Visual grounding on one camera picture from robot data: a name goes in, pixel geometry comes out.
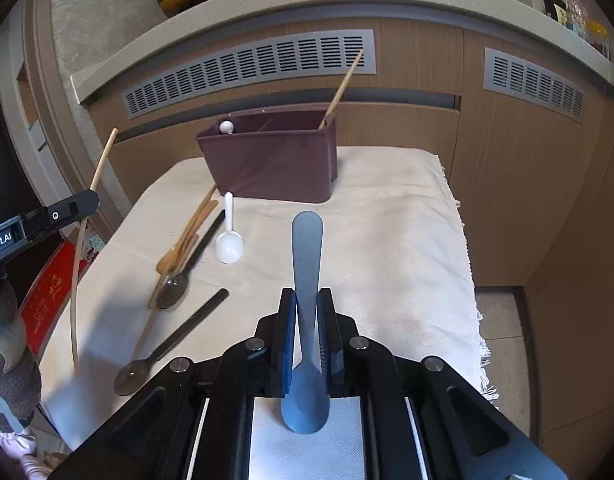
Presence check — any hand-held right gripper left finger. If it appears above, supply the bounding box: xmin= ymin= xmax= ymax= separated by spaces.
xmin=49 ymin=288 xmax=297 ymax=480

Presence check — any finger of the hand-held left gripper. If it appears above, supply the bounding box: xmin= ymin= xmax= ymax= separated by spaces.
xmin=18 ymin=191 xmax=100 ymax=241

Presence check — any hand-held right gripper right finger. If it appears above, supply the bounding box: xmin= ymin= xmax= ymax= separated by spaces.
xmin=316 ymin=288 xmax=568 ymax=480

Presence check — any blue-grey plastic spoon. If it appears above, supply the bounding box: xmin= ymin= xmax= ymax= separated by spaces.
xmin=281 ymin=211 xmax=332 ymax=435

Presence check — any wooden spoon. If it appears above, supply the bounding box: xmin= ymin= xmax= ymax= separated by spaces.
xmin=172 ymin=185 xmax=218 ymax=256
xmin=157 ymin=200 xmax=220 ymax=276

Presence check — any brown plastic utensil holder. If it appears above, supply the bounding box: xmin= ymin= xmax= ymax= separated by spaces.
xmin=195 ymin=108 xmax=338 ymax=204

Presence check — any person's left hand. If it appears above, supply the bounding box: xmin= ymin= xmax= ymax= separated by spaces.
xmin=0 ymin=281 xmax=42 ymax=434

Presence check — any red box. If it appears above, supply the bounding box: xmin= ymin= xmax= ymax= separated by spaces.
xmin=17 ymin=242 xmax=95 ymax=361

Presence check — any cream table cloth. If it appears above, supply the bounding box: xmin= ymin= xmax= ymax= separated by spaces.
xmin=37 ymin=146 xmax=500 ymax=453

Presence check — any wide grey vent grille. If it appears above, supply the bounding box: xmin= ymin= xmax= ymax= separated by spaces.
xmin=119 ymin=29 xmax=376 ymax=121

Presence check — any pink white cloth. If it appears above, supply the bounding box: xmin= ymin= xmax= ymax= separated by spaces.
xmin=0 ymin=427 xmax=55 ymax=478

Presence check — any wooden cabinet front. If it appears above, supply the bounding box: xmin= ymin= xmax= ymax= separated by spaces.
xmin=84 ymin=7 xmax=614 ymax=461

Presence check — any small grey vent grille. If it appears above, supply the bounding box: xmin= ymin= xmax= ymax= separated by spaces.
xmin=483 ymin=47 xmax=586 ymax=122

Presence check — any dark jar with yellow label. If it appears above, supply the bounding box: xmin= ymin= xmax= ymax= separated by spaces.
xmin=543 ymin=0 xmax=568 ymax=24

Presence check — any jar with yellow lid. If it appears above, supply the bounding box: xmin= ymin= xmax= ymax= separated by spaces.
xmin=586 ymin=20 xmax=612 ymax=59

